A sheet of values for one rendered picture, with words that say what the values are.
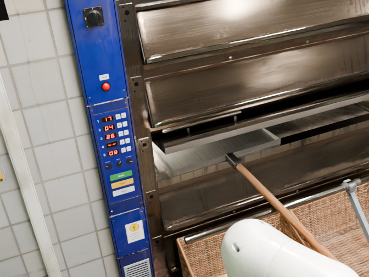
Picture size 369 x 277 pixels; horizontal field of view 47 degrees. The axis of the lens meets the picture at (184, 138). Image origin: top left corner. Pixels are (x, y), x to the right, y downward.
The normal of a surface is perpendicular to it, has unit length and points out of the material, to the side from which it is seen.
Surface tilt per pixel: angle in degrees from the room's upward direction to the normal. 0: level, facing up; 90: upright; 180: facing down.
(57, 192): 90
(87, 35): 90
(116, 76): 90
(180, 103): 70
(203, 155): 1
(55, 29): 90
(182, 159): 1
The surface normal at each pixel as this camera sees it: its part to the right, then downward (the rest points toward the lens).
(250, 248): -0.43, -0.36
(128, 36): 0.38, 0.44
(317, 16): 0.33, 0.12
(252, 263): -0.57, -0.06
